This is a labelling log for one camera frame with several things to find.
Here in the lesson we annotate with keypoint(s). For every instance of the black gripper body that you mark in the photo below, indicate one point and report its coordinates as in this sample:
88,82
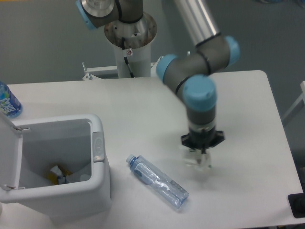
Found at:
203,139

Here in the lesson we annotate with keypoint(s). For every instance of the white paper trash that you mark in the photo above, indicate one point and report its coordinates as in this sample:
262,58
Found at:
201,164

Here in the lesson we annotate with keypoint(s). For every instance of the clear plastic bottle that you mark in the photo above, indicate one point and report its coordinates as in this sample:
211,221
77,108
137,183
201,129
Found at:
152,176

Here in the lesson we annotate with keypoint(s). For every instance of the white plastic trash can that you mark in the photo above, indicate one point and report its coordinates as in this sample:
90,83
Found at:
30,148

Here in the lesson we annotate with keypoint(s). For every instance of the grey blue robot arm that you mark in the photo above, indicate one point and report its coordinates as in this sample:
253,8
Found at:
189,77

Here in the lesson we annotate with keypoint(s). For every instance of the yellow white trash in bin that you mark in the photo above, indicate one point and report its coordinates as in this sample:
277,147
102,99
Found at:
57,175

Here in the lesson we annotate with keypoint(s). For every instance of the black table clamp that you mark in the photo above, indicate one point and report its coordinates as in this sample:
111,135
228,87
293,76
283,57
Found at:
297,204

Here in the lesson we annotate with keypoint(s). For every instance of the blue labelled water bottle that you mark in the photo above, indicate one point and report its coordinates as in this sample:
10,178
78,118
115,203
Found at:
10,106

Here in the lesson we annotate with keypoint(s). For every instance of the white middle floor bracket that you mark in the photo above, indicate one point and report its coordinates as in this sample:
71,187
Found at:
154,65

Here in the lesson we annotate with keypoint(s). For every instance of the white floor bracket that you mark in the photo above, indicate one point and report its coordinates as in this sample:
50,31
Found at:
107,72
154,65

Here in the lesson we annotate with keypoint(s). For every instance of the white left floor bracket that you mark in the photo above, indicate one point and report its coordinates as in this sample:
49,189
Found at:
107,72

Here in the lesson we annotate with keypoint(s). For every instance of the white frame at right edge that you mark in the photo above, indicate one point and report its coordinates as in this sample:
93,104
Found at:
296,106

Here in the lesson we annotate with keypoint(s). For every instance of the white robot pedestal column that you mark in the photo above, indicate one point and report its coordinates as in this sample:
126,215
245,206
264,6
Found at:
132,45

